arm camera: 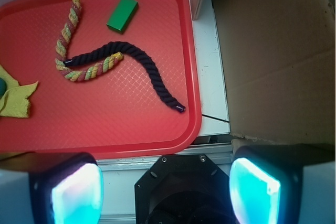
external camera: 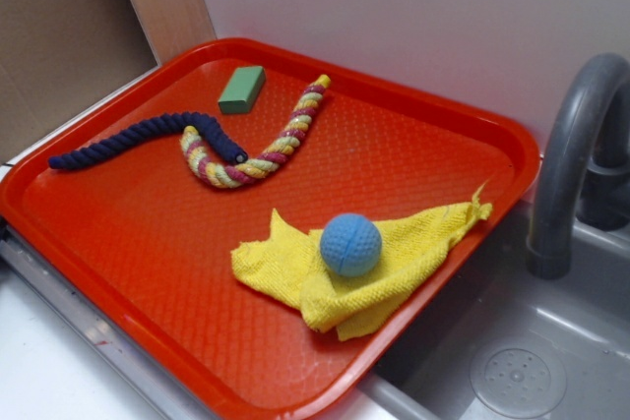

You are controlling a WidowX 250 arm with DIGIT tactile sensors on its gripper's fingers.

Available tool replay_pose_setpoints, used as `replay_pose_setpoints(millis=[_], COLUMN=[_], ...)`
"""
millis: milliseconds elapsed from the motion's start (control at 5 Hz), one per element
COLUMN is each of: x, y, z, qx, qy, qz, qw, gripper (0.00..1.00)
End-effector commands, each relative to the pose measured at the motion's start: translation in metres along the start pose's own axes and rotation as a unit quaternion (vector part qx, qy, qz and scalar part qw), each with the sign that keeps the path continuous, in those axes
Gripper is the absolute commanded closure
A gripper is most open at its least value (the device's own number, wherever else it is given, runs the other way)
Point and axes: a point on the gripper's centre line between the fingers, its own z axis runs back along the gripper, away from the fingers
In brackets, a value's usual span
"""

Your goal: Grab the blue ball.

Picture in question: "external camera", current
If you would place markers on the blue dimpled ball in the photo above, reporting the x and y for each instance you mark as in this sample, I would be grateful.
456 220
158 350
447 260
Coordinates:
350 245

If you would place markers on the yellow microfiber cloth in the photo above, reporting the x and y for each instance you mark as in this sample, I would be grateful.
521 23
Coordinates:
289 268

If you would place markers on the green rectangular block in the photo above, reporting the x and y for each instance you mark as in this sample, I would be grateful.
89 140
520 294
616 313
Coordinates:
242 90

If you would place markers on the red plastic tray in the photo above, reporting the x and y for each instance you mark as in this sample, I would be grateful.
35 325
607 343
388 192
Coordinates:
149 244

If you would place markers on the grey toy sink basin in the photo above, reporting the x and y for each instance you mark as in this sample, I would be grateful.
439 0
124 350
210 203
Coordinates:
500 343

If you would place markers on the grey toy faucet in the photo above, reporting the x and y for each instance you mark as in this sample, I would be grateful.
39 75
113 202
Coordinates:
584 174

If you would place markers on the brown cardboard board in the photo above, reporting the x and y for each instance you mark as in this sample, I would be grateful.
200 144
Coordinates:
58 58

